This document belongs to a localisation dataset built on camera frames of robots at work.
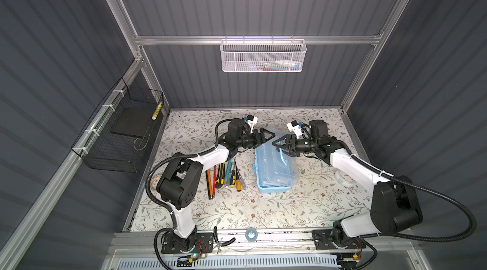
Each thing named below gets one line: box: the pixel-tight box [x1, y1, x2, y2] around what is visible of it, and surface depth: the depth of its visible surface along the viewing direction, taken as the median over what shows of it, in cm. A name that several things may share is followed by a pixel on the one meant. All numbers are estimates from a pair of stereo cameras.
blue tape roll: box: [245, 227, 259, 243], surface depth 77 cm
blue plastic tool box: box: [253, 129, 301, 193], surface depth 81 cm
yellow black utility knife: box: [214, 162, 226, 185], surface depth 93 cm
